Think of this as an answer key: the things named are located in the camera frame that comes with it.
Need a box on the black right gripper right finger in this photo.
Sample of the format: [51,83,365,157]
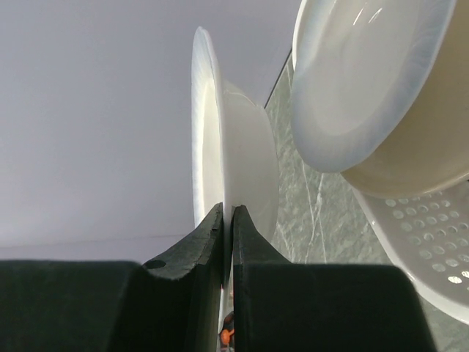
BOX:
[232,206,436,351]

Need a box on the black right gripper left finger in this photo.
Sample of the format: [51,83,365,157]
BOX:
[1,205,224,351]

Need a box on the white perforated plastic bin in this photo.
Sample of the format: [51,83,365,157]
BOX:
[353,182,468,323]

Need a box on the orange plastic chopsticks tool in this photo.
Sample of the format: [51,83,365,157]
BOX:
[218,311,235,349]

